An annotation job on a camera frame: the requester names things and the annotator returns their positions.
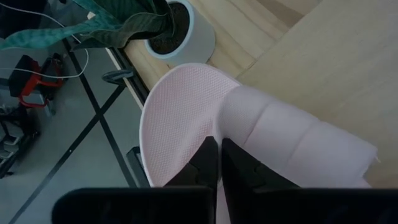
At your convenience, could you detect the grey desk foot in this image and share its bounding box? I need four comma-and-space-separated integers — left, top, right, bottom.
101, 68, 135, 86

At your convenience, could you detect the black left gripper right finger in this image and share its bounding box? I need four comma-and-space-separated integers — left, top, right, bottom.
222, 138, 398, 224

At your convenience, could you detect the red black clamp tool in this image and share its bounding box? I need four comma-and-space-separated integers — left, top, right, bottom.
7, 52, 66, 109

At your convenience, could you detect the pink foam slide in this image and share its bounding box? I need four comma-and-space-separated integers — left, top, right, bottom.
139, 63, 379, 224

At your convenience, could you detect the black aluminium rig frame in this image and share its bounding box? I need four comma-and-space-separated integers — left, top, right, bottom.
104, 46, 152, 189

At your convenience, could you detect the long white cable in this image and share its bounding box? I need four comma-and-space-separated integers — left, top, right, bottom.
0, 2, 90, 79

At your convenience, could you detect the green plant in white pot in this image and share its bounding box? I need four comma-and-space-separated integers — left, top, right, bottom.
0, 0, 216, 67

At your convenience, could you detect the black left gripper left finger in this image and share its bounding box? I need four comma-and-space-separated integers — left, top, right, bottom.
52, 136, 219, 224

